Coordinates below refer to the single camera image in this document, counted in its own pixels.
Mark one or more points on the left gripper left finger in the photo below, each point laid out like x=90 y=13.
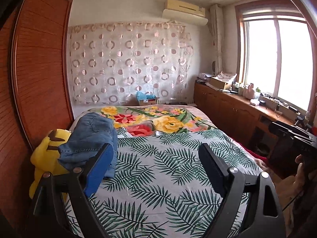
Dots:
x=49 y=217

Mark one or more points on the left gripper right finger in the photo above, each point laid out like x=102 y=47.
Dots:
x=263 y=215

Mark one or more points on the light blue denim jeans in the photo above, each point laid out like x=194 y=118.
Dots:
x=91 y=132

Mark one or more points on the blue item on box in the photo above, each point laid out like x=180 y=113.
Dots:
x=144 y=99

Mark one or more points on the palm leaf print bedsheet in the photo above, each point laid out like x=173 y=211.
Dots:
x=160 y=188

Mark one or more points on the pink figurine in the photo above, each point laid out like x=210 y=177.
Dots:
x=250 y=92

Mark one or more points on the cardboard box on cabinet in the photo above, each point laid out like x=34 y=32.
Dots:
x=219 y=84

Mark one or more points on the wooden louvered wardrobe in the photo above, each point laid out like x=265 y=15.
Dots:
x=34 y=93

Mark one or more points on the yellow Pikachu plush toy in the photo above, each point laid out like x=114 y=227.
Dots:
x=45 y=157

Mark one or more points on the wooden chair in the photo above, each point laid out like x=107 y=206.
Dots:
x=283 y=149

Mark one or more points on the circle pattern sheer curtain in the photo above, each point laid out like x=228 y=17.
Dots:
x=110 y=63

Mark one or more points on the side window drape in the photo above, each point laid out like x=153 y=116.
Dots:
x=217 y=30

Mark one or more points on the wall air conditioner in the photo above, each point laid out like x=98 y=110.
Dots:
x=184 y=12

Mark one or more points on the person's right hand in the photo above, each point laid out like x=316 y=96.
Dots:
x=300 y=178

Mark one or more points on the wooden side cabinet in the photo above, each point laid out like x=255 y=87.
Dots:
x=234 y=115

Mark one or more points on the window with wooden frame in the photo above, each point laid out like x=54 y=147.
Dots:
x=276 y=51

